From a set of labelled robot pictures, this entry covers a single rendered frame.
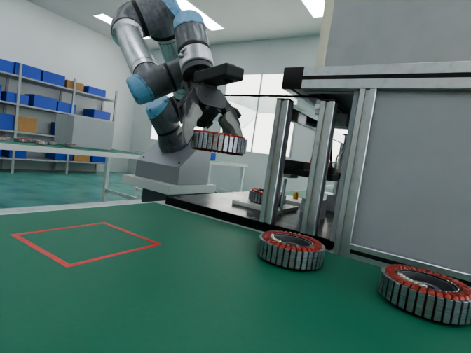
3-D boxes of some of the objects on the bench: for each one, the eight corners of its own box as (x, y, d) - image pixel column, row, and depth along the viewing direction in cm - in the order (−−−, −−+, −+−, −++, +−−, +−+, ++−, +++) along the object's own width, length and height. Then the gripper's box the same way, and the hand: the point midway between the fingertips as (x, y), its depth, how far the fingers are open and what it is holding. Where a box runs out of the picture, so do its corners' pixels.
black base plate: (165, 204, 87) (165, 195, 86) (265, 194, 141) (265, 190, 141) (329, 250, 62) (331, 239, 62) (374, 217, 116) (375, 211, 116)
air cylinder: (298, 217, 82) (301, 197, 82) (308, 214, 89) (310, 195, 88) (317, 221, 80) (319, 200, 79) (324, 218, 86) (327, 199, 86)
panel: (329, 240, 61) (353, 90, 59) (375, 211, 117) (389, 134, 115) (334, 241, 60) (359, 90, 58) (378, 212, 116) (392, 134, 114)
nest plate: (231, 203, 89) (232, 199, 89) (256, 200, 102) (256, 197, 102) (277, 214, 81) (278, 210, 81) (298, 210, 94) (298, 206, 94)
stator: (240, 199, 91) (242, 187, 91) (261, 198, 99) (263, 188, 99) (271, 207, 84) (272, 195, 83) (291, 206, 92) (293, 194, 92)
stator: (304, 250, 59) (307, 231, 58) (335, 274, 48) (338, 251, 48) (249, 246, 56) (251, 227, 56) (268, 271, 45) (272, 246, 45)
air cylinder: (324, 209, 103) (326, 193, 102) (329, 208, 109) (332, 192, 109) (338, 213, 100) (341, 196, 100) (344, 211, 106) (347, 195, 106)
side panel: (331, 253, 60) (359, 88, 57) (336, 251, 62) (362, 92, 60) (521, 308, 45) (568, 89, 42) (516, 301, 47) (560, 94, 45)
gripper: (219, 93, 77) (235, 166, 70) (149, 74, 66) (160, 158, 59) (239, 72, 71) (258, 149, 64) (166, 46, 59) (179, 137, 52)
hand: (219, 146), depth 59 cm, fingers closed on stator, 13 cm apart
